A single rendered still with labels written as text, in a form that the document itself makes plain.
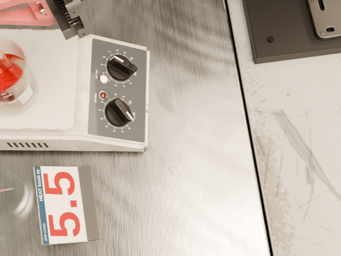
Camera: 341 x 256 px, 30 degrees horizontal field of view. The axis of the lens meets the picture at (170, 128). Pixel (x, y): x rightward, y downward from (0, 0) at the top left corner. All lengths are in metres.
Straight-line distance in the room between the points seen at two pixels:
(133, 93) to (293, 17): 0.23
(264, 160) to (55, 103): 0.26
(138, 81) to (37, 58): 0.12
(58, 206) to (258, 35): 0.32
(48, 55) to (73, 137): 0.10
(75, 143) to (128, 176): 0.08
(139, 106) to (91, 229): 0.15
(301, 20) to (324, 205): 0.23
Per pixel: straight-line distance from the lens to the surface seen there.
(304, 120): 0.80
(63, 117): 0.71
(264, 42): 0.81
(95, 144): 0.74
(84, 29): 0.58
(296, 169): 0.79
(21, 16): 0.59
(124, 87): 0.76
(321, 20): 0.82
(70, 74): 0.72
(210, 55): 0.82
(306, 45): 0.82
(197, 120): 0.79
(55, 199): 0.75
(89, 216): 0.76
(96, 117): 0.73
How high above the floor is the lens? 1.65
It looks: 74 degrees down
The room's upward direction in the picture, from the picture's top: straight up
